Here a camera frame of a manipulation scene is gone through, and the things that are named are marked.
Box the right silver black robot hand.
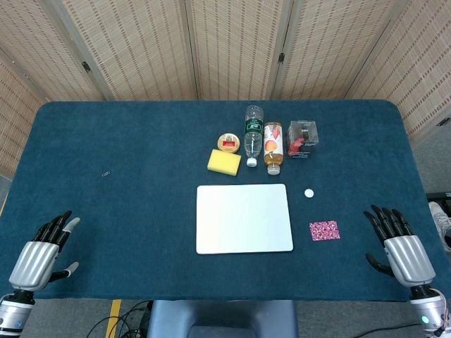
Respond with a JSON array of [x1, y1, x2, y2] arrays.
[[363, 204, 437, 288]]

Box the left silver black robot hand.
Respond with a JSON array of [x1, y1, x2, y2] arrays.
[[8, 210, 81, 292]]

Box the pink patterned packet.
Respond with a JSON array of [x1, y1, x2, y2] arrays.
[[309, 220, 342, 242]]

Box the white rectangular board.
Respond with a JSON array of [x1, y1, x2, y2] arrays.
[[195, 183, 294, 256]]

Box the white sneaker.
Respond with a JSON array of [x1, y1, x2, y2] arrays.
[[428, 201, 451, 253]]

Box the yellow floor tape strip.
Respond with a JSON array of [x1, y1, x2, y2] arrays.
[[105, 299, 123, 338]]

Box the blue table cloth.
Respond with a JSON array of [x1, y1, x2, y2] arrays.
[[0, 99, 451, 303]]

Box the clear box black red contents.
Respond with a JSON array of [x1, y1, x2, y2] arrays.
[[285, 120, 321, 159]]

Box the juice bottle peach label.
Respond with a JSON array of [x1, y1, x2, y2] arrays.
[[263, 121, 285, 176]]

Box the clear water bottle green label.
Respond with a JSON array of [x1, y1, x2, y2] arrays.
[[243, 104, 265, 168]]

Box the blue grey robot torso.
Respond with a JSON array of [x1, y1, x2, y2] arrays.
[[147, 299, 299, 338]]

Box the yellow sponge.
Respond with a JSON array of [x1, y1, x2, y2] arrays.
[[206, 148, 243, 177]]

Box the round gold tin red label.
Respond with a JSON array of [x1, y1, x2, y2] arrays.
[[217, 132, 242, 154]]

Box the woven bamboo folding screen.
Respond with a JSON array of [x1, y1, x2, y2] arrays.
[[0, 0, 451, 177]]

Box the black floor cables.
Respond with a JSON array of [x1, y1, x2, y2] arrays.
[[86, 300, 154, 338]]

